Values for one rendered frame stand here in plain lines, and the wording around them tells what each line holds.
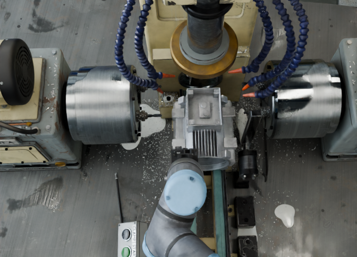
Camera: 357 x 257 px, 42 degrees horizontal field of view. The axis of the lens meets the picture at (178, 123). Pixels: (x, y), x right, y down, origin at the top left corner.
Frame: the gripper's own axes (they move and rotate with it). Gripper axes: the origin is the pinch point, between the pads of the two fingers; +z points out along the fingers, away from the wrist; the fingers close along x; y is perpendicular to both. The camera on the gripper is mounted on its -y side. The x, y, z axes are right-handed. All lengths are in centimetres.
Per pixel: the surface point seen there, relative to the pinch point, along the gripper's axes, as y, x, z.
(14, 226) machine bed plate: -25, 59, 18
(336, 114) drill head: 12.3, -45.6, 4.2
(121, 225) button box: -16.6, 18.9, -5.8
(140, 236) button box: -18.7, 13.2, -8.9
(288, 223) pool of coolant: -26.6, -34.6, 17.5
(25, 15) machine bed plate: 49, 63, 61
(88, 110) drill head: 16.2, 27.7, 2.2
